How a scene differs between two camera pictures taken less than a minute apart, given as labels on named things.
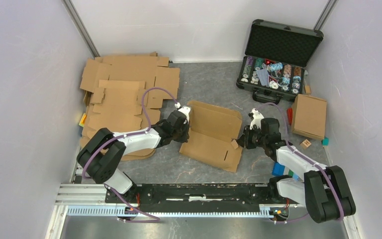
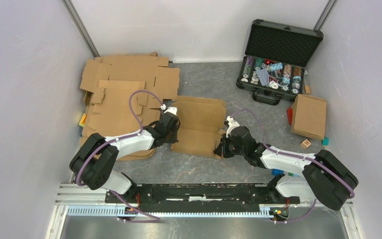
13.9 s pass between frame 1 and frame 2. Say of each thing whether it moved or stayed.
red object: stayed
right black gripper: moved
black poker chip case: stayed
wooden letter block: stayed
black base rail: stayed
